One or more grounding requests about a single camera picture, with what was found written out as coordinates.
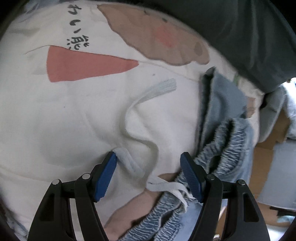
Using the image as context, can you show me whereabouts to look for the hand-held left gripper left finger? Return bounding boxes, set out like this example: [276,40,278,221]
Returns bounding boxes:
[28,152,118,241]

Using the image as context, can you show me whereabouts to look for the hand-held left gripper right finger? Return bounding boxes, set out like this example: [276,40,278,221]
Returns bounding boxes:
[180,152,270,241]

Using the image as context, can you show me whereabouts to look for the blue denim pants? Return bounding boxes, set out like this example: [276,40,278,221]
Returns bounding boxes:
[115,66,255,241]

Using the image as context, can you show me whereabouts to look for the white printed blanket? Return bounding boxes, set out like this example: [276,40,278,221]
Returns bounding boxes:
[0,0,266,241]

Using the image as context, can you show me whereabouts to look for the flattened cardboard box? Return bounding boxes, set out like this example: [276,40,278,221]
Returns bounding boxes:
[251,107,293,207]

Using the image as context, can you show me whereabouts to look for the white cabinet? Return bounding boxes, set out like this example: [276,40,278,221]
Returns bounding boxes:
[257,136,296,210]

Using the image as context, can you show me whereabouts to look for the clear plastic bag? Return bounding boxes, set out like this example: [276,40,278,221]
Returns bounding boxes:
[281,77,296,139]

